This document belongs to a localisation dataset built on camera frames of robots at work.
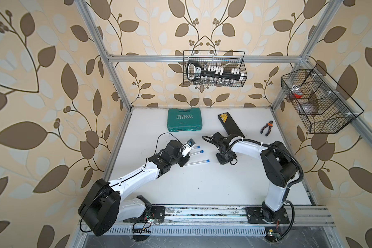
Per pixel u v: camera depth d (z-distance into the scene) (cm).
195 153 96
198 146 99
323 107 73
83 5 72
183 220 74
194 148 99
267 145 53
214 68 82
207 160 92
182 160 75
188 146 72
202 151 96
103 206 41
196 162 94
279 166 49
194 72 85
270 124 109
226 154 68
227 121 110
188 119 108
